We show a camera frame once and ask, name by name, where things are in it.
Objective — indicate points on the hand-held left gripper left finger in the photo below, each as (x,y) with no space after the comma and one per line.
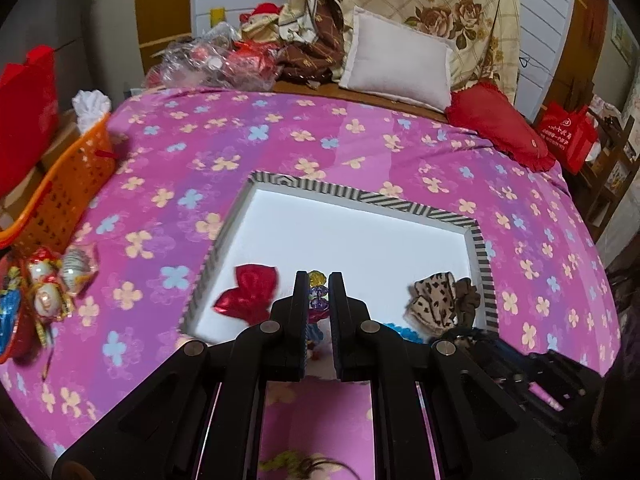
(300,320)

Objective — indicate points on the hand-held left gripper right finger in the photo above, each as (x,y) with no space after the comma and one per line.
(337,320)

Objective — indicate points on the shiny red hair bow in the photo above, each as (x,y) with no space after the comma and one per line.
(247,292)

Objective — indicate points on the striped cardboard box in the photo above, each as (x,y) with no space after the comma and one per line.
(350,240)

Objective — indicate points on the leopard print hair bow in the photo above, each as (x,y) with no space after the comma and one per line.
(432,302)

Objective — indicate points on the brown hair scrunchie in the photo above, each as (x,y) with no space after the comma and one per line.
(467,292)

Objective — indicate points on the decorated egg in wrapper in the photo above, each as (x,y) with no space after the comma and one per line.
(49,302)
(42,269)
(77,270)

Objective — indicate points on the red shopping bag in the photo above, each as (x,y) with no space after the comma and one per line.
(567,137)

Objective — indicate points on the red heart pillow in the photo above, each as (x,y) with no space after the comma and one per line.
(500,122)

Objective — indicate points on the thin red stick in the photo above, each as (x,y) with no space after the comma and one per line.
(47,365)

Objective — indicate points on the white pillow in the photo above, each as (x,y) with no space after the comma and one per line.
(400,60)

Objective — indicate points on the orange plastic basket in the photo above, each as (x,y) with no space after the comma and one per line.
(65,190)

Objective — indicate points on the pile of clear plastic bags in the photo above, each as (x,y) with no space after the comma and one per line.
(210,60)

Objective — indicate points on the red plastic basket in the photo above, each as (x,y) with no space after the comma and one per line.
(15,340)

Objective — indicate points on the blue foil wrapper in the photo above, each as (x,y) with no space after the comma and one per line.
(10,305)

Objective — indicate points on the white tissue paper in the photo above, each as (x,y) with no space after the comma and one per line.
(92,107)

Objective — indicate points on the santa plush doll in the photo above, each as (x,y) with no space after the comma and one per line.
(260,20)

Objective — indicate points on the brown cardboard box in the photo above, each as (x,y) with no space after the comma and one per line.
(60,135)

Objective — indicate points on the yellow roll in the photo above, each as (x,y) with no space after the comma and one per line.
(217,17)

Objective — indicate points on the red paper gift bag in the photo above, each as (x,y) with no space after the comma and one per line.
(30,110)

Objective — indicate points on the grey cabinet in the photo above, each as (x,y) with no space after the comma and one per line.
(107,20)

